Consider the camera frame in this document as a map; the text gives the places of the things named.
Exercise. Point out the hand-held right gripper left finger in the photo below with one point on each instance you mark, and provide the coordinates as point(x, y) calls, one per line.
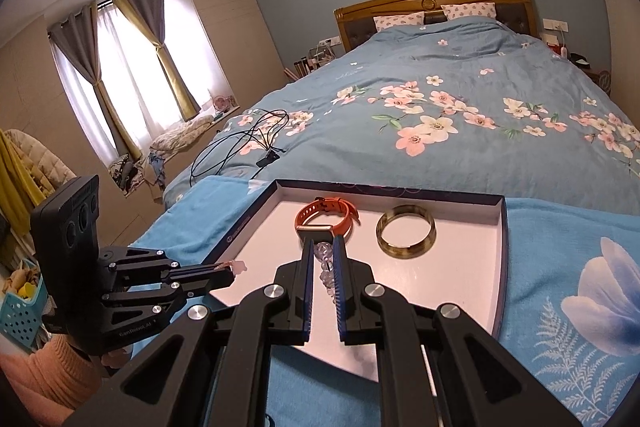
point(307, 297)

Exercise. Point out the yellow garment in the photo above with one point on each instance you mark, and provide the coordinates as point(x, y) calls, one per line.
point(15, 182)

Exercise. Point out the orange smartwatch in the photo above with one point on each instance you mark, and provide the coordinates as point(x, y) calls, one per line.
point(345, 223)

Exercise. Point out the small pink fan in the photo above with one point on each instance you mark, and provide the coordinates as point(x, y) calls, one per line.
point(222, 103)

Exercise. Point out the pile of clothes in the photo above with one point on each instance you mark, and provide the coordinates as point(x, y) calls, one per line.
point(135, 172)

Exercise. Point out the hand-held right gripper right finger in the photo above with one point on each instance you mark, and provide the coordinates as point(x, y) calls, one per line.
point(339, 297)

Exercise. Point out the wooden bed headboard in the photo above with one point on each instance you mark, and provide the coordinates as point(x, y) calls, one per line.
point(390, 4)

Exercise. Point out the white wall socket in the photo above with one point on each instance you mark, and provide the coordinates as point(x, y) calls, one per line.
point(332, 41)
point(555, 25)

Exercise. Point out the blue flower print blanket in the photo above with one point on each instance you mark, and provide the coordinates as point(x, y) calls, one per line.
point(575, 267)

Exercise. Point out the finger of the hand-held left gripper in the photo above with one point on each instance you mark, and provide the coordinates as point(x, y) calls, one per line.
point(200, 272)
point(200, 289)

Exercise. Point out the person's left forearm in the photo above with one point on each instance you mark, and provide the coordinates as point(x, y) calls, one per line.
point(45, 367)

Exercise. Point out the patterned pillow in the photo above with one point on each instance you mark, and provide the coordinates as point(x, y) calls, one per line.
point(397, 22)
point(470, 10)

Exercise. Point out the bedside cosmetics clutter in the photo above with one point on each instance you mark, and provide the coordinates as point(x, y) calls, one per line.
point(312, 59)

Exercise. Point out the shallow cardboard box lid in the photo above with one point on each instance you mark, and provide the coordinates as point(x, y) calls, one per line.
point(440, 287)

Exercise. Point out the grey and gold curtain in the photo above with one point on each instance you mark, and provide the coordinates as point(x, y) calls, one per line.
point(75, 47)
point(150, 17)

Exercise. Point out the bedside table clutter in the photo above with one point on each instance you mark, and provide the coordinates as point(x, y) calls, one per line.
point(580, 62)

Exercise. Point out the gold bangle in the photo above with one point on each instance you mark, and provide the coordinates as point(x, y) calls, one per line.
point(405, 254)

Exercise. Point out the blue plastic basket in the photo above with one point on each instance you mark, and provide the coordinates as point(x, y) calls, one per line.
point(20, 322)

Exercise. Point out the bed with floral duvet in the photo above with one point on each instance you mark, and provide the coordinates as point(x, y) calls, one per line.
point(400, 72)

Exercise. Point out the window seat cushion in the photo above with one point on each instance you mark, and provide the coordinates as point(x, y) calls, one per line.
point(182, 132)

